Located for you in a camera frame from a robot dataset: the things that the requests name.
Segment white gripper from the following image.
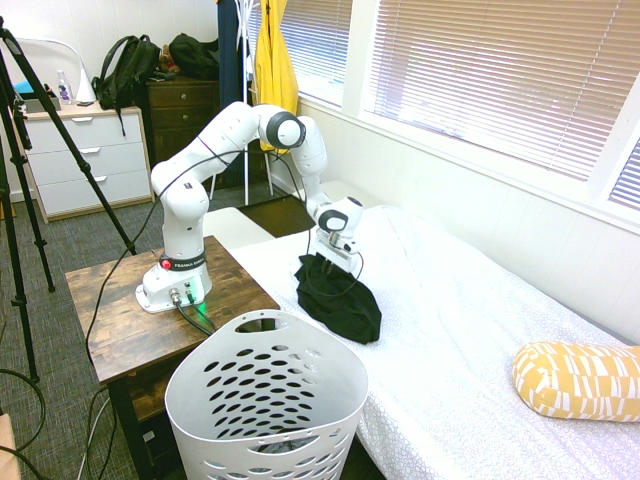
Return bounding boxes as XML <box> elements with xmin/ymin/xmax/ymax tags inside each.
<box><xmin>312</xmin><ymin>238</ymin><xmax>358</xmax><ymax>275</ymax></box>

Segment black clothing piece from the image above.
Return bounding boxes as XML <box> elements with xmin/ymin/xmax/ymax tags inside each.
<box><xmin>292</xmin><ymin>253</ymin><xmax>384</xmax><ymax>345</ymax></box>

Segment white perforated laundry basket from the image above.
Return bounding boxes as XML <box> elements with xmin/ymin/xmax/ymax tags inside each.
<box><xmin>164</xmin><ymin>309</ymin><xmax>370</xmax><ymax>480</ymax></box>

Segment dark clothes inside basket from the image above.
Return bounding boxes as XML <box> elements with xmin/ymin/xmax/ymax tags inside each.
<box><xmin>257</xmin><ymin>427</ymin><xmax>321</xmax><ymax>455</ymax></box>

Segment black duffel bag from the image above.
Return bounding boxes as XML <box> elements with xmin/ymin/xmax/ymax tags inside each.
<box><xmin>168</xmin><ymin>32</ymin><xmax>221</xmax><ymax>81</ymax></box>

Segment white low platform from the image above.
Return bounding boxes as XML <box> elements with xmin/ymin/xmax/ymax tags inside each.
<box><xmin>201</xmin><ymin>179</ymin><xmax>374</xmax><ymax>242</ymax></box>

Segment bed with white cover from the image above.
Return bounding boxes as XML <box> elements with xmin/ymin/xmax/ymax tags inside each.
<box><xmin>229</xmin><ymin>204</ymin><xmax>640</xmax><ymax>480</ymax></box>

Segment rustic wooden side table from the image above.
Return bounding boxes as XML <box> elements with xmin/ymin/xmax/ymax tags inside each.
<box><xmin>64</xmin><ymin>234</ymin><xmax>281</xmax><ymax>480</ymax></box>

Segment yellow hanging garment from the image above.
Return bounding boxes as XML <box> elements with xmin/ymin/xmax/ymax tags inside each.
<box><xmin>254</xmin><ymin>0</ymin><xmax>300</xmax><ymax>152</ymax></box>

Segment narrow white window blind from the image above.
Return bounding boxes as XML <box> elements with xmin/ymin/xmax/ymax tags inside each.
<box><xmin>247</xmin><ymin>0</ymin><xmax>354</xmax><ymax>109</ymax></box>

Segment dark wooden dresser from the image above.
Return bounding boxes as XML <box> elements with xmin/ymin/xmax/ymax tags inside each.
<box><xmin>146</xmin><ymin>76</ymin><xmax>271</xmax><ymax>204</ymax></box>

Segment white coat rack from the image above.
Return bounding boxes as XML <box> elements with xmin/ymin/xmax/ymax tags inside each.
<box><xmin>208</xmin><ymin>0</ymin><xmax>275</xmax><ymax>207</ymax></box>

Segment navy hanging garment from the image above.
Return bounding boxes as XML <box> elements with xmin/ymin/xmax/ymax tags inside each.
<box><xmin>217</xmin><ymin>0</ymin><xmax>251</xmax><ymax>187</ymax></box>

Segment brown stuffed toy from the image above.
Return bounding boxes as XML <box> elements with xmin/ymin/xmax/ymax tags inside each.
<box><xmin>157</xmin><ymin>44</ymin><xmax>180</xmax><ymax>74</ymax></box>

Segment large white window blind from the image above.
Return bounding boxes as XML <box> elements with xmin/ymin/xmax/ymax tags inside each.
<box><xmin>363</xmin><ymin>0</ymin><xmax>640</xmax><ymax>182</ymax></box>

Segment white drawer dresser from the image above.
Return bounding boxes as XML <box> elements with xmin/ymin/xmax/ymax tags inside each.
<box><xmin>22</xmin><ymin>104</ymin><xmax>154</xmax><ymax>224</ymax></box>

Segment yellow white patterned pillow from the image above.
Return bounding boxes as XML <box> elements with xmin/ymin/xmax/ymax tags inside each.
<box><xmin>511</xmin><ymin>340</ymin><xmax>640</xmax><ymax>424</ymax></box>

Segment black backpack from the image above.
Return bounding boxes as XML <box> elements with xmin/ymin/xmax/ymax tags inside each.
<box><xmin>92</xmin><ymin>34</ymin><xmax>162</xmax><ymax>137</ymax></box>

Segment white desk lamp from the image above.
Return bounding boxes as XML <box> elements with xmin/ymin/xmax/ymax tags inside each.
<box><xmin>19</xmin><ymin>38</ymin><xmax>96</xmax><ymax>106</ymax></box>

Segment clear plastic bottle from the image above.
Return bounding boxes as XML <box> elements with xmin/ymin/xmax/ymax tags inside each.
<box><xmin>55</xmin><ymin>69</ymin><xmax>74</xmax><ymax>106</ymax></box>

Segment small white window blind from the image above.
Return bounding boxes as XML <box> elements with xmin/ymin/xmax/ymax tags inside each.
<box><xmin>608</xmin><ymin>139</ymin><xmax>640</xmax><ymax>206</ymax></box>

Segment grey storage box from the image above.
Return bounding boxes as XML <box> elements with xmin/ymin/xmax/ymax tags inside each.
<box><xmin>22</xmin><ymin>97</ymin><xmax>61</xmax><ymax>114</ymax></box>

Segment brown cardboard box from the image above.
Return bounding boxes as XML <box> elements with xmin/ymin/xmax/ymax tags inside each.
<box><xmin>0</xmin><ymin>412</ymin><xmax>19</xmax><ymax>480</ymax></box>

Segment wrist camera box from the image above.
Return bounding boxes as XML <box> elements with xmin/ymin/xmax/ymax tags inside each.
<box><xmin>328</xmin><ymin>231</ymin><xmax>359</xmax><ymax>254</ymax></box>

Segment long thin black cable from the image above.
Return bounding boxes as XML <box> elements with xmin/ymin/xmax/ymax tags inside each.
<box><xmin>82</xmin><ymin>122</ymin><xmax>365</xmax><ymax>480</ymax></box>

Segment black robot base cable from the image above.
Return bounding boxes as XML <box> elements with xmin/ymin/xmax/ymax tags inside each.
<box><xmin>188</xmin><ymin>298</ymin><xmax>219</xmax><ymax>332</ymax></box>
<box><xmin>174</xmin><ymin>299</ymin><xmax>217</xmax><ymax>335</ymax></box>

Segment grey floor cable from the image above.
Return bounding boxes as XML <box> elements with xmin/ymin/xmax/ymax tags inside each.
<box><xmin>85</xmin><ymin>398</ymin><xmax>110</xmax><ymax>480</ymax></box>

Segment black floor cable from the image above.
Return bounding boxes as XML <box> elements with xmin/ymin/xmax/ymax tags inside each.
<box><xmin>0</xmin><ymin>368</ymin><xmax>49</xmax><ymax>480</ymax></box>

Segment black camera tripod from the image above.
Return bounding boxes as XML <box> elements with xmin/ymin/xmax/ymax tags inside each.
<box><xmin>0</xmin><ymin>14</ymin><xmax>137</xmax><ymax>384</ymax></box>

